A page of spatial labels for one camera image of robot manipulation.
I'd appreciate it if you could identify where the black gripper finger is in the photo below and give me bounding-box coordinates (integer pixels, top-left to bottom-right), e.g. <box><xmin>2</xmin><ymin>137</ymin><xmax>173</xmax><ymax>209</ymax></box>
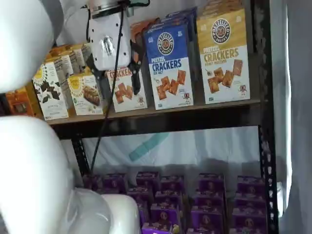
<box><xmin>85</xmin><ymin>54</ymin><xmax>108</xmax><ymax>100</ymax></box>
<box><xmin>129</xmin><ymin>39</ymin><xmax>144</xmax><ymax>96</ymax></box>

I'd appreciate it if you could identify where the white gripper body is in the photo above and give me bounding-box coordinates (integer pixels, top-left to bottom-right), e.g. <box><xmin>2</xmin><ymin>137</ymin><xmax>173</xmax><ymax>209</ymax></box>
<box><xmin>88</xmin><ymin>12</ymin><xmax>133</xmax><ymax>71</ymax></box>

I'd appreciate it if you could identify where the yellow white pretzel crackers box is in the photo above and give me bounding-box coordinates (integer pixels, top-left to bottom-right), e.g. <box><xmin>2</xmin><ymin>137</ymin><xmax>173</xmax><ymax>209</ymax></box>
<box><xmin>196</xmin><ymin>8</ymin><xmax>251</xmax><ymax>105</ymax></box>

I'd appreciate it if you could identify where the Simple Mills almond bars box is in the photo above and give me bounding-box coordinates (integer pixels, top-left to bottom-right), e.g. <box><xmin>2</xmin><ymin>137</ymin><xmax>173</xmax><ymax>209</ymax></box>
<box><xmin>81</xmin><ymin>65</ymin><xmax>97</xmax><ymax>76</ymax></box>
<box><xmin>67</xmin><ymin>73</ymin><xmax>104</xmax><ymax>116</ymax></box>

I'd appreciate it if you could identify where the Simple Mills sweet thins box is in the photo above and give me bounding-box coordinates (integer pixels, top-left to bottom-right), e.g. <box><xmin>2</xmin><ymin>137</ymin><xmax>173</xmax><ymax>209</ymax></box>
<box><xmin>45</xmin><ymin>55</ymin><xmax>74</xmax><ymax>81</ymax></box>
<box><xmin>32</xmin><ymin>61</ymin><xmax>69</xmax><ymax>120</ymax></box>
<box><xmin>52</xmin><ymin>48</ymin><xmax>82</xmax><ymax>74</ymax></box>
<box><xmin>57</xmin><ymin>43</ymin><xmax>92</xmax><ymax>71</ymax></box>

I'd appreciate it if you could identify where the orange white pretzel crackers box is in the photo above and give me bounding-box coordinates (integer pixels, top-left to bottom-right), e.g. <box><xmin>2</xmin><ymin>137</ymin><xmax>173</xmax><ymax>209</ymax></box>
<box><xmin>104</xmin><ymin>68</ymin><xmax>149</xmax><ymax>113</ymax></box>
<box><xmin>130</xmin><ymin>20</ymin><xmax>156</xmax><ymax>49</ymax></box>

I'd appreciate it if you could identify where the blue white pretzel crackers box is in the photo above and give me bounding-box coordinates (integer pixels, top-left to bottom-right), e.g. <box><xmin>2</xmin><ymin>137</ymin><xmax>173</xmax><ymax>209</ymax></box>
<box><xmin>165</xmin><ymin>7</ymin><xmax>197</xmax><ymax>43</ymax></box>
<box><xmin>143</xmin><ymin>23</ymin><xmax>195</xmax><ymax>110</ymax></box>

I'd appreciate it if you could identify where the wooden shelf board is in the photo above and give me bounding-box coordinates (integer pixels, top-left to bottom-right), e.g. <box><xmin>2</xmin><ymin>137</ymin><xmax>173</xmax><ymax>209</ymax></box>
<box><xmin>45</xmin><ymin>98</ymin><xmax>261</xmax><ymax>125</ymax></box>

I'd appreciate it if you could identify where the dark orange snack box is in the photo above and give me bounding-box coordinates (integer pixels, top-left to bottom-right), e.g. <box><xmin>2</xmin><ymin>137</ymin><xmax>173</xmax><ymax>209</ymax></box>
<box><xmin>4</xmin><ymin>88</ymin><xmax>36</xmax><ymax>115</ymax></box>

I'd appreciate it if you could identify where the purple Annie's snack box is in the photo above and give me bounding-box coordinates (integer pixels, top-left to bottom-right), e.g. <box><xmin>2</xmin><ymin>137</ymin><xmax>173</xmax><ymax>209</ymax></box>
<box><xmin>126</xmin><ymin>187</ymin><xmax>151</xmax><ymax>208</ymax></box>
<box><xmin>187</xmin><ymin>227</ymin><xmax>229</xmax><ymax>234</ymax></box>
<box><xmin>136</xmin><ymin>206</ymin><xmax>150</xmax><ymax>221</ymax></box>
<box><xmin>229</xmin><ymin>228</ymin><xmax>268</xmax><ymax>234</ymax></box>
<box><xmin>160</xmin><ymin>175</ymin><xmax>185</xmax><ymax>194</ymax></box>
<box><xmin>198</xmin><ymin>173</ymin><xmax>225</xmax><ymax>194</ymax></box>
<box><xmin>141</xmin><ymin>222</ymin><xmax>181</xmax><ymax>234</ymax></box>
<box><xmin>84</xmin><ymin>174</ymin><xmax>106</xmax><ymax>193</ymax></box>
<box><xmin>194</xmin><ymin>191</ymin><xmax>227</xmax><ymax>210</ymax></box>
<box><xmin>155</xmin><ymin>191</ymin><xmax>184</xmax><ymax>208</ymax></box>
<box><xmin>234</xmin><ymin>193</ymin><xmax>267</xmax><ymax>213</ymax></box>
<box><xmin>136</xmin><ymin>171</ymin><xmax>161</xmax><ymax>190</ymax></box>
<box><xmin>103</xmin><ymin>173</ymin><xmax>128</xmax><ymax>194</ymax></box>
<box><xmin>237</xmin><ymin>175</ymin><xmax>266</xmax><ymax>195</ymax></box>
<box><xmin>150</xmin><ymin>203</ymin><xmax>183</xmax><ymax>226</ymax></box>
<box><xmin>232</xmin><ymin>208</ymin><xmax>268</xmax><ymax>231</ymax></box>
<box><xmin>191</xmin><ymin>206</ymin><xmax>228</xmax><ymax>230</ymax></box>

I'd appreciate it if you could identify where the white backdrop with teal logo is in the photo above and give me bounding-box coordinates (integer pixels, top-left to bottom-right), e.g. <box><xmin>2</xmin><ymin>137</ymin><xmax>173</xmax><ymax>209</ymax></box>
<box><xmin>52</xmin><ymin>0</ymin><xmax>263</xmax><ymax>186</ymax></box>

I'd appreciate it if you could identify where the black cable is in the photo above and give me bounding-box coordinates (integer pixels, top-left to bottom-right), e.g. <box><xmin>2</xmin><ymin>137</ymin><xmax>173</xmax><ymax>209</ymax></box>
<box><xmin>84</xmin><ymin>0</ymin><xmax>124</xmax><ymax>176</ymax></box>

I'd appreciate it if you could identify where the black metal shelf frame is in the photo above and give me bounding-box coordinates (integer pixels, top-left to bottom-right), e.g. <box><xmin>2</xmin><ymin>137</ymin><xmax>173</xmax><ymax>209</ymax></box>
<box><xmin>48</xmin><ymin>0</ymin><xmax>280</xmax><ymax>234</ymax></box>

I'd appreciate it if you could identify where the dark wrist camera mount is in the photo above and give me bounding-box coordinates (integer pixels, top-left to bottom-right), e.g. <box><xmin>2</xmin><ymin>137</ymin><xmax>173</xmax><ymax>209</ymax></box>
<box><xmin>117</xmin><ymin>0</ymin><xmax>151</xmax><ymax>18</ymax></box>

